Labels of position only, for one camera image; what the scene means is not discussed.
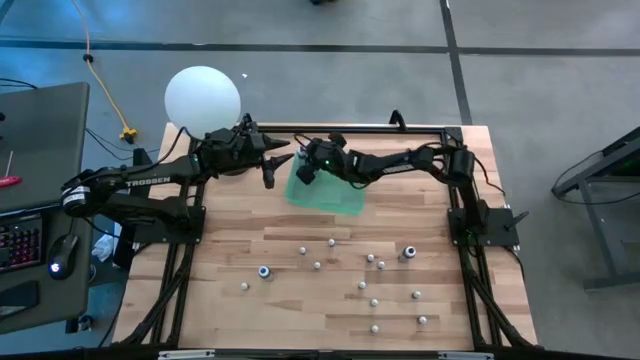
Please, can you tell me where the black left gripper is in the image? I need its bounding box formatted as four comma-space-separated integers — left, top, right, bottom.
197, 127, 296, 177

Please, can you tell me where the green translucent plastic tray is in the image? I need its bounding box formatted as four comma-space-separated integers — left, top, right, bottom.
283, 148, 368, 217

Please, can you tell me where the white sphere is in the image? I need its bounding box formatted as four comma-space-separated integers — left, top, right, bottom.
163, 65, 243, 140

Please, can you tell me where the white crumpled paper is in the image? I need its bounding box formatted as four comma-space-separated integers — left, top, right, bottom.
92, 230, 117, 264

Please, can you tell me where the dark grey desk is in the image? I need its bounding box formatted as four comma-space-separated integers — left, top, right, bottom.
0, 81, 96, 335

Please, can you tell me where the black computer mouse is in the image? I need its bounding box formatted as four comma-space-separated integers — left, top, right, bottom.
47, 232, 80, 281

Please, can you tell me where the black desk caster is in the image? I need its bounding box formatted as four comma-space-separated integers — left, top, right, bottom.
64, 313, 95, 334

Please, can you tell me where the backlit black keyboard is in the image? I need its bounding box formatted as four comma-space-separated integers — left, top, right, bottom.
0, 212, 45, 274

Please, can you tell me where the black wrist rest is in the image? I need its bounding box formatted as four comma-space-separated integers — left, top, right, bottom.
0, 280, 41, 319

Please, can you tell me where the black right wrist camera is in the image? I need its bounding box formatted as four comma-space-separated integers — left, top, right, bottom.
295, 164, 316, 186

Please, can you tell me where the black aluminium table frame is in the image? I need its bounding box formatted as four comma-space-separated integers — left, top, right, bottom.
113, 122, 540, 351

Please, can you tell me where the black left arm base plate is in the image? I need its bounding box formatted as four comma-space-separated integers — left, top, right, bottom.
130, 205, 207, 246

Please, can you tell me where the yellow extension cable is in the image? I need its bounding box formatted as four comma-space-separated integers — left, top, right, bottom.
69, 0, 139, 145

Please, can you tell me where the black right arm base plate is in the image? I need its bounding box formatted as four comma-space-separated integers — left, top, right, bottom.
447, 205, 521, 249

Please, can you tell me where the silver metal bracket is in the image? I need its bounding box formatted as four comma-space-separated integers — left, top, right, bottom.
158, 349, 216, 360
438, 351, 495, 360

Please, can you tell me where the red-handled screwdriver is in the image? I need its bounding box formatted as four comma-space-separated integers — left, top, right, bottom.
0, 149, 24, 189

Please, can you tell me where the black metal cart frame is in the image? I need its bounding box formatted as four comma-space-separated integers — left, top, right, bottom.
551, 125, 640, 292

